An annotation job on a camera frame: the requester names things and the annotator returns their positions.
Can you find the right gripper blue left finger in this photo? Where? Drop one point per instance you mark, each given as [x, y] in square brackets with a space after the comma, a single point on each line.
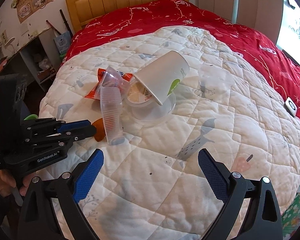
[85, 174]

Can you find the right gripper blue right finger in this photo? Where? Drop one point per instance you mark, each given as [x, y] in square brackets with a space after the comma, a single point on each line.
[216, 180]

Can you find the orange peel piece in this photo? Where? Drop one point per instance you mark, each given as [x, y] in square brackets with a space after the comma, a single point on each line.
[100, 131]

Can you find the red snack wrapper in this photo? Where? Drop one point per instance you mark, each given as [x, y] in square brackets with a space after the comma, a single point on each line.
[110, 78]

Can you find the clear plastic cup stack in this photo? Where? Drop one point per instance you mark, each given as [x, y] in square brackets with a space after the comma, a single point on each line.
[111, 109]

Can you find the clear plastic bowl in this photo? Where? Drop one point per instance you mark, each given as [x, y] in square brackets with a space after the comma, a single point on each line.
[142, 107]

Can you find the white paper cup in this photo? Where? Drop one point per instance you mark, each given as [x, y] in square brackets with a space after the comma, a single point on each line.
[163, 75]

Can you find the green plastic mesh trash basket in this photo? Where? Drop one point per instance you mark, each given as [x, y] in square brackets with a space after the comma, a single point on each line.
[31, 117]

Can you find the person's left hand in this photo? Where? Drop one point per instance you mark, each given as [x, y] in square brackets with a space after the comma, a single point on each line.
[7, 183]

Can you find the white quilted blanket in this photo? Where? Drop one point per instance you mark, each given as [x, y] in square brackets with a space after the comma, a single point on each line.
[151, 186]

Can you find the white desk with shelves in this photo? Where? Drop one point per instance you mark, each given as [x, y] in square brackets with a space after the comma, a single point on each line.
[39, 60]

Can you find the small white square device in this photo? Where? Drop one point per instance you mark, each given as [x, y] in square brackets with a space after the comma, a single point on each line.
[290, 106]

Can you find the light blue paper bag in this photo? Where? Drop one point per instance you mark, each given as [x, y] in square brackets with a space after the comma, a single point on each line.
[63, 42]

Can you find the red patterned duvet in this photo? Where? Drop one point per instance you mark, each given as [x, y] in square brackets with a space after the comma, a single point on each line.
[280, 72]

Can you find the white wardrobe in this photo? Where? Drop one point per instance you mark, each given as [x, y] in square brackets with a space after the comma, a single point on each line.
[262, 15]

